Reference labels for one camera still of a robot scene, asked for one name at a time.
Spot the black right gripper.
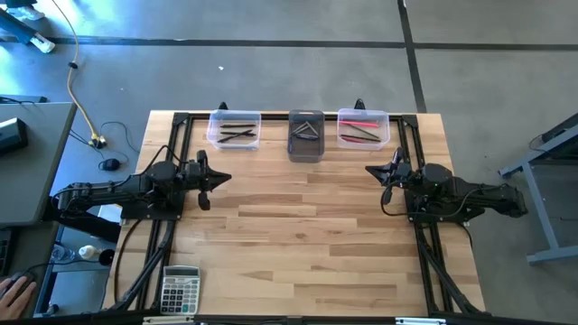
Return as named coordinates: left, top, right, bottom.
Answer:
left=365, top=147, right=410, bottom=205

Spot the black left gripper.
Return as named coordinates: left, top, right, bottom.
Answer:
left=197, top=151, right=232, bottom=212

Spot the black pencil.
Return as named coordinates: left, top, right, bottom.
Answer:
left=340, top=134, right=383, bottom=144
left=350, top=125, right=381, bottom=141

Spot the pink pencil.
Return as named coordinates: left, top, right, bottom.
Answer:
left=339, top=119, right=380, bottom=129

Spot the clear plastic bin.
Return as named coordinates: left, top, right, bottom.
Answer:
left=336, top=107, right=391, bottom=152
left=206, top=109, right=263, bottom=152

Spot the grey translucent plastic bin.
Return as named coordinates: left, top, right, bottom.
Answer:
left=287, top=108, right=326, bottom=163

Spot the grey desk calculator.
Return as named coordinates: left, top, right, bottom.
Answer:
left=159, top=265, right=201, bottom=316

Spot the clear plastic water bottle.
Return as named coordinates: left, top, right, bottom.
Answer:
left=50, top=243, right=77, bottom=263

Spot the grey desk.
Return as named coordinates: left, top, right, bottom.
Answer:
left=0, top=101, right=78, bottom=228

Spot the black box device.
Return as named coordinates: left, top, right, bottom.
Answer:
left=0, top=116, right=31, bottom=157

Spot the black computer mouse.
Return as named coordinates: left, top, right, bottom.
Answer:
left=6, top=269, right=37, bottom=294

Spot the black keyboard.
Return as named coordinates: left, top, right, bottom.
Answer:
left=0, top=227, right=15, bottom=277

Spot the person's hand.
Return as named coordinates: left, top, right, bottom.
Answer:
left=0, top=275, right=37, bottom=320

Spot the person's leg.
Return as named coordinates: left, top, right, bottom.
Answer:
left=0, top=8, right=58, bottom=54
left=4, top=0, right=46, bottom=22

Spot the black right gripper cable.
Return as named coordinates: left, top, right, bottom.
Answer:
left=380, top=182, right=473, bottom=219

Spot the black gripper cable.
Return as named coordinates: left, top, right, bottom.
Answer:
left=380, top=182, right=473, bottom=219
left=143, top=144, right=187, bottom=175

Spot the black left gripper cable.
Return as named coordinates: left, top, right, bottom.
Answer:
left=143, top=144, right=187, bottom=175

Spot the black power cable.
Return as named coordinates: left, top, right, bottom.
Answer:
left=113, top=219, right=142, bottom=306

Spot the silver metal bracket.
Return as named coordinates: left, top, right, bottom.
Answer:
left=142, top=316, right=195, bottom=325
left=395, top=317, right=447, bottom=325

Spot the grey metal table frame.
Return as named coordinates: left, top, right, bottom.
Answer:
left=499, top=112, right=578, bottom=265

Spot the yellow cable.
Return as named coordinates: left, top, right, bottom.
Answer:
left=50, top=0, right=108, bottom=150

